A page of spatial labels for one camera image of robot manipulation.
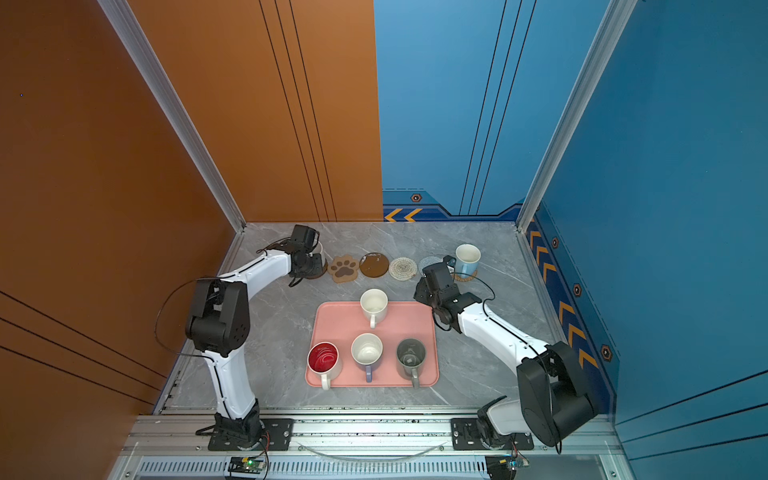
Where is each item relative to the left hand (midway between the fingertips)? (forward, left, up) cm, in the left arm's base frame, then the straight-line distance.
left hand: (314, 263), depth 101 cm
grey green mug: (-31, -32, -3) cm, 45 cm away
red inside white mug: (-32, -8, -3) cm, 33 cm away
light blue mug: (+1, -51, +4) cm, 52 cm away
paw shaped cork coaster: (+2, -9, -5) cm, 10 cm away
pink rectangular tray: (-20, -11, -5) cm, 23 cm away
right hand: (-13, -35, +5) cm, 38 cm away
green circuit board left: (-55, +8, -8) cm, 56 cm away
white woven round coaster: (+2, -30, -5) cm, 31 cm away
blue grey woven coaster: (+6, -40, -5) cm, 40 cm away
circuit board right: (-55, -54, -7) cm, 77 cm away
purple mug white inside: (-29, -20, -4) cm, 35 cm away
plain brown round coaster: (0, -1, -6) cm, 6 cm away
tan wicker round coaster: (-17, -46, +17) cm, 52 cm away
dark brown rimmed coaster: (+3, -20, -5) cm, 21 cm away
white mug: (-14, -21, -2) cm, 25 cm away
